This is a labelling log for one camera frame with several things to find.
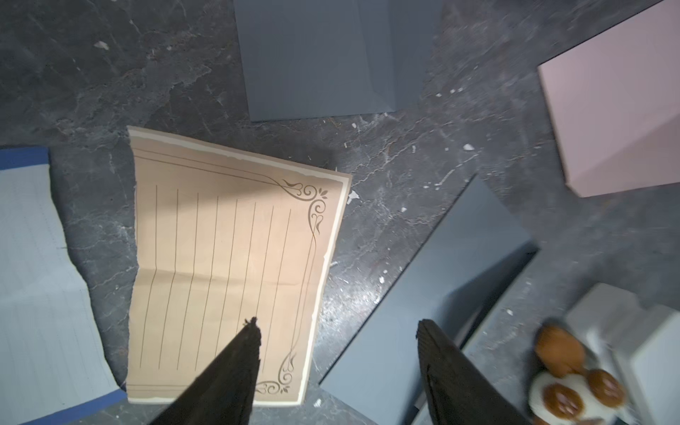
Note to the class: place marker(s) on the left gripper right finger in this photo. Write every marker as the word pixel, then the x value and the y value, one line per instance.
pixel 456 391

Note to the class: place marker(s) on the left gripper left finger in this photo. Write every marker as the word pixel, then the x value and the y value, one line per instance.
pixel 224 392

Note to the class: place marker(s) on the white letter paper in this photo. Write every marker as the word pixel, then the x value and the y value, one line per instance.
pixel 225 237
pixel 53 369

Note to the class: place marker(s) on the pink envelope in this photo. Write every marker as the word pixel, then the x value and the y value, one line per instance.
pixel 614 105

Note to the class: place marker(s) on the brown white bear plush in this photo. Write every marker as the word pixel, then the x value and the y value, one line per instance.
pixel 567 392

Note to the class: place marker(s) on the white rectangular box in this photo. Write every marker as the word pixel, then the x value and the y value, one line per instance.
pixel 638 345

